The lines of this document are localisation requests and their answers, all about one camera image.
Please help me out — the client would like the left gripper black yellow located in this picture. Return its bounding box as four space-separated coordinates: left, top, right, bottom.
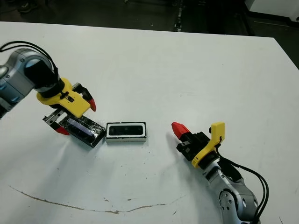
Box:
36 78 97 136

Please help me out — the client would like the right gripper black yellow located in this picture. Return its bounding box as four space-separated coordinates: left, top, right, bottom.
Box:
171 121 226 170

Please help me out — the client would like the black box lid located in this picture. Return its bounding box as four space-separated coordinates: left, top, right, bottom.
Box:
58 116 106 148

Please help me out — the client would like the black camera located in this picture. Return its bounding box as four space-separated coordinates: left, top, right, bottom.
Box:
108 125 143 137

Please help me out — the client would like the dark shoe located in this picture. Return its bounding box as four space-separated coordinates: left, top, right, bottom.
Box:
18 1 39 14

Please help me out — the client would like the white cabinet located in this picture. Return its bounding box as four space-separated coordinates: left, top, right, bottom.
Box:
249 0 299 23

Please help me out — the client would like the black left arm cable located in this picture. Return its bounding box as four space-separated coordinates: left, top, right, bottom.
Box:
0 41 59 84

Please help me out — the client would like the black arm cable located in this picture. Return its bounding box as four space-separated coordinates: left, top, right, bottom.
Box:
0 41 59 84
221 158 269 222

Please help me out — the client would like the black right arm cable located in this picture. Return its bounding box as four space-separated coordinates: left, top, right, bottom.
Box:
221 158 269 222

